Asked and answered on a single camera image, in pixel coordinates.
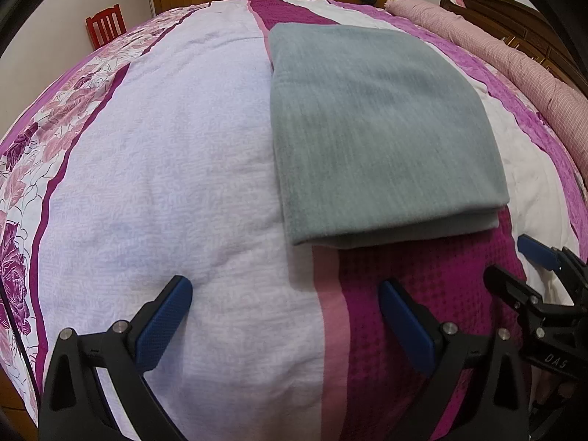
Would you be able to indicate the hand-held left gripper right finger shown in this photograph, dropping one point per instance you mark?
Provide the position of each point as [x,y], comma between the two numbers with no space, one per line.
[406,326]

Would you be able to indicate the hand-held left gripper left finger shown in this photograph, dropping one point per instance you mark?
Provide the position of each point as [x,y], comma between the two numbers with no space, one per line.
[163,326]

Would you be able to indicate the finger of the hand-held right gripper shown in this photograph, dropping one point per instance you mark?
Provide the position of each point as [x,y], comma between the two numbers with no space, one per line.
[537,251]
[510,287]

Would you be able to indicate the grey pants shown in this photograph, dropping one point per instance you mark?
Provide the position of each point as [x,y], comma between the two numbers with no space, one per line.
[376,138]

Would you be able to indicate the red wooden chair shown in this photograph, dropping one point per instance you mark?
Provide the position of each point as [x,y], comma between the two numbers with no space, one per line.
[106,25]

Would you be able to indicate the purple white striped floral blanket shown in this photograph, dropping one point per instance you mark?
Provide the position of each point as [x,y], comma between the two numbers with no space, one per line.
[161,170]

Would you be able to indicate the pink checkered bolster pillow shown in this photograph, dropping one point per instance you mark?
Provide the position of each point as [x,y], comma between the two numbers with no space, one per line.
[519,64]

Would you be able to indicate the dark wooden headboard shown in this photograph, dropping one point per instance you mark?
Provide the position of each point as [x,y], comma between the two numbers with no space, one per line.
[505,14]

